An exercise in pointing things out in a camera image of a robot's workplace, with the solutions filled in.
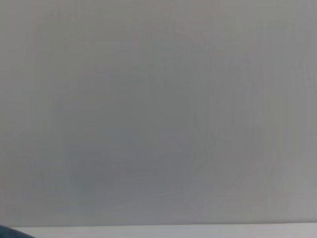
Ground blue denim shorts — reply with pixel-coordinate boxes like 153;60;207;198
0;224;37;238

